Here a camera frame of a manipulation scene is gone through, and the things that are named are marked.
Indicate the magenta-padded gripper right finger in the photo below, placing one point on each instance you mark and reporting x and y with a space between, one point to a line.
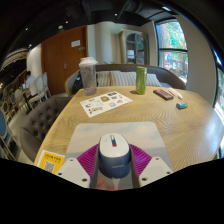
154 170

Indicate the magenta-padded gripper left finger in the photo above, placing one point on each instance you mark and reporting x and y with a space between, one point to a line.
75 171

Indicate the white and blue computer mouse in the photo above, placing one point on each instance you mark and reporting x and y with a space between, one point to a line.
114 155

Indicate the yellow square sticker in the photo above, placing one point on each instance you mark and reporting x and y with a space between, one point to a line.
50 161

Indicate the grey tufted sofa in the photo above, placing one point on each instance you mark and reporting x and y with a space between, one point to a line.
40 123

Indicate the small teal packet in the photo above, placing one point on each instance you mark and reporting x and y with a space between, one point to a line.
182 105

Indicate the white sticker sheet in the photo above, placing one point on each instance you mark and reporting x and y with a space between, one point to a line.
105 104

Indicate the black box with red print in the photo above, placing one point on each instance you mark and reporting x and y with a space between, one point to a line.
163 94

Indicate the black and orange backpack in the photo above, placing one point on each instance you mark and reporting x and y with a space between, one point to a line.
76 85

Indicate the striped white cushion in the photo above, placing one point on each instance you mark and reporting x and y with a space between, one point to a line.
123 78
153 80
104 79

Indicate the group of chairs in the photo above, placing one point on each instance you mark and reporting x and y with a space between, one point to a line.
40 88

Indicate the green drink can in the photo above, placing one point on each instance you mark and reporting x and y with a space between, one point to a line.
141 80

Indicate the clear shaker bottle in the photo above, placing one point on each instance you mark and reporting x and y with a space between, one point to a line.
88 76

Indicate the brown curved sofa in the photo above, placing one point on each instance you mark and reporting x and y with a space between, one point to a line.
166 75

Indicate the black-framed window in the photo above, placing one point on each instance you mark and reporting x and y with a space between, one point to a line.
220 100
171 50

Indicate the person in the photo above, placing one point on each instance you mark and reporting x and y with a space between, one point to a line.
30 81

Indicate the brown wooden door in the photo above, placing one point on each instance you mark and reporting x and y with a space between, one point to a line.
56 63

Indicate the glass door cabinet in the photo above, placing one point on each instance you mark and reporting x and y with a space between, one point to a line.
133 46

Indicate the white door sign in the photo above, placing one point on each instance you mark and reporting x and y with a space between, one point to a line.
75 43

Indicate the ceiling light panel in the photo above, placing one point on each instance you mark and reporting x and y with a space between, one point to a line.
166 8

